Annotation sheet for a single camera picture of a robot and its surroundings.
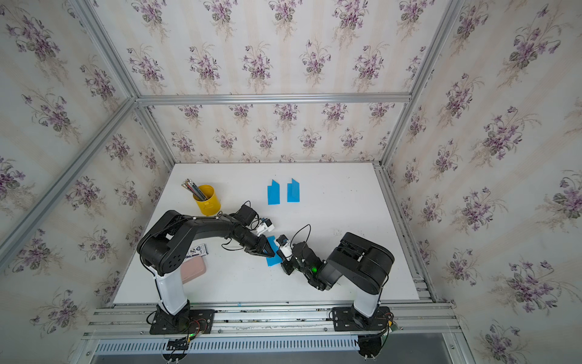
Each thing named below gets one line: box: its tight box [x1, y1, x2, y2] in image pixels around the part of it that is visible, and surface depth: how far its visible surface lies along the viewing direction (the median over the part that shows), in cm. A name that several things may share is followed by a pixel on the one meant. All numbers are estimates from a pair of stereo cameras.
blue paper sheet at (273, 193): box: [267, 178, 281, 205], surface depth 109 cm
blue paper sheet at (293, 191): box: [287, 177, 301, 203], surface depth 110 cm
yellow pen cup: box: [192, 184, 222, 217], surface depth 98 cm
